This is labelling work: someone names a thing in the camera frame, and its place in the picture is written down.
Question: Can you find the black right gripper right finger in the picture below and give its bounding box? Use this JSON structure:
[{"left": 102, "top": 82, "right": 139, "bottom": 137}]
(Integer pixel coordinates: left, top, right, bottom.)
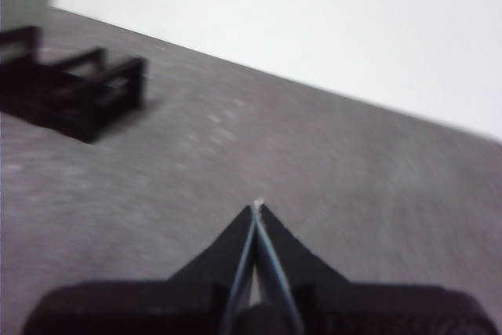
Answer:
[{"left": 256, "top": 204, "right": 496, "bottom": 335}]

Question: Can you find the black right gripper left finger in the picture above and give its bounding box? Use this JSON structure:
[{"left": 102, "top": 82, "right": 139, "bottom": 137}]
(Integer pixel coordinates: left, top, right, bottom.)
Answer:
[{"left": 22, "top": 204, "right": 256, "bottom": 335}]

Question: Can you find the black plate rack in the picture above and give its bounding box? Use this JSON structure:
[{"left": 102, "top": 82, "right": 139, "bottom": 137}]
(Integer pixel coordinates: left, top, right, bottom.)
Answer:
[{"left": 0, "top": 25, "right": 149, "bottom": 145}]

